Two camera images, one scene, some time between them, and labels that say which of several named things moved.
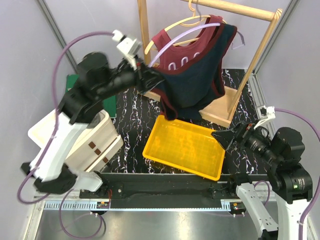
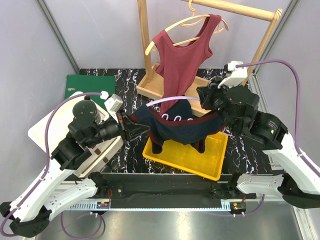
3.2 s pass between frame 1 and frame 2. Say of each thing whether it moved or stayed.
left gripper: moved
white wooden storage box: stayed
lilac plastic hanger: moved
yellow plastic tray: stayed
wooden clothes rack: stayed
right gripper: moved
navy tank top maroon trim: moved
